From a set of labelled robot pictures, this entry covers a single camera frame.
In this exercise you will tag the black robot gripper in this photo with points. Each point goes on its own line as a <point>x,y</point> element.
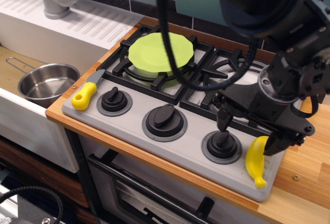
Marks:
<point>287,127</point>

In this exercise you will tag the yellow toy banana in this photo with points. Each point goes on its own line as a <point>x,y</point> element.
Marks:
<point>255,160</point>

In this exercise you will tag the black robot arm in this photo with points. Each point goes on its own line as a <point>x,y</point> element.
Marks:
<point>298,30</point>

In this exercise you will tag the black right stove knob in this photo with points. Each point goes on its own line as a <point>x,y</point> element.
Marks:
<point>221,147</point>

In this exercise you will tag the black stove knob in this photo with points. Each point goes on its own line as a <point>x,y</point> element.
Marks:
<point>221,147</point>
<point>165,123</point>
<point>114,103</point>

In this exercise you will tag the black right burner grate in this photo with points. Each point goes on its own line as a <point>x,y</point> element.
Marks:
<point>223,63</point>

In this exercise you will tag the black burner grate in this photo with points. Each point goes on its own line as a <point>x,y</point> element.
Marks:
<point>160,85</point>
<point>223,63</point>

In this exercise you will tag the black middle stove knob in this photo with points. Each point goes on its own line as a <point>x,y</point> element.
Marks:
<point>165,123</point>

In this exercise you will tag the black left burner grate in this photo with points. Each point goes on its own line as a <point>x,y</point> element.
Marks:
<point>160,85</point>

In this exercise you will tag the grey toy stove top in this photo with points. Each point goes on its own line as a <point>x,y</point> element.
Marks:
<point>185,151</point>

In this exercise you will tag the green plastic plate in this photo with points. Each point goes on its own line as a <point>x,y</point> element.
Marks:
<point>148,53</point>

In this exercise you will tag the black left stove knob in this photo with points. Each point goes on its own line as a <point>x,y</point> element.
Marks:
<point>114,103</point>

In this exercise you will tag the toy oven door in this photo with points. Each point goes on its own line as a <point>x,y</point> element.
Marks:
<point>140,194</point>

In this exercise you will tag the stainless steel pot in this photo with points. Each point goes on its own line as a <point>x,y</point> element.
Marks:
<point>45,84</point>

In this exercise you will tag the white toy sink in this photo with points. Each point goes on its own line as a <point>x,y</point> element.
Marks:
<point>80,39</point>

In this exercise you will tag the yellow handled toy knife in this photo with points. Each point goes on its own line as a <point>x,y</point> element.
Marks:
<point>81,99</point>

